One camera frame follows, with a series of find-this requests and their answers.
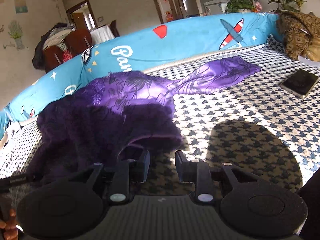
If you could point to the brown wooden chair left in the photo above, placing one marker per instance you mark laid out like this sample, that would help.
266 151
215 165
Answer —
53 57

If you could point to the person's left hand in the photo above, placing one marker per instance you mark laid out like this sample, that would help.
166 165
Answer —
10 226

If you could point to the purple floral red-lined garment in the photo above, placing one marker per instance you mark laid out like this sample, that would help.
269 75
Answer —
98 123

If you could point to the brown wooden chair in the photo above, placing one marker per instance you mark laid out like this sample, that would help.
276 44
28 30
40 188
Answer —
78 41
53 57

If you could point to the brown wooden chair right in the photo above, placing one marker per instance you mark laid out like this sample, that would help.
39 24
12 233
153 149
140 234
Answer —
78 41

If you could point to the black smartphone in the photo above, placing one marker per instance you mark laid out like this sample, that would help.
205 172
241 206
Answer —
300 83

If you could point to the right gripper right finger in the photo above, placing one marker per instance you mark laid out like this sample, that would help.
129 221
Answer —
182 167

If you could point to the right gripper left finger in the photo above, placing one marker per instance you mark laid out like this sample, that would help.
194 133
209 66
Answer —
142 167

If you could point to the blue cartoon print sofa backrest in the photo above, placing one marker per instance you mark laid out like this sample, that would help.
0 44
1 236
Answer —
142 50

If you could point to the small leafy plant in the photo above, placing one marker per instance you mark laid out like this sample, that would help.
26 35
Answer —
287 5

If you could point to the white chest freezer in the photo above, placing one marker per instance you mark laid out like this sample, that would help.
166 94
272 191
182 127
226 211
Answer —
216 7

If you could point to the white clothed dining table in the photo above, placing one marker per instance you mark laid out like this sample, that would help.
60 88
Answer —
101 34

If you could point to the houndstooth sofa seat cover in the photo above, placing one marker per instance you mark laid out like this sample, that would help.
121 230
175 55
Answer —
255 124

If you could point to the brown patterned garment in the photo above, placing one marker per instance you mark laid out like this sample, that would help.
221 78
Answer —
301 34

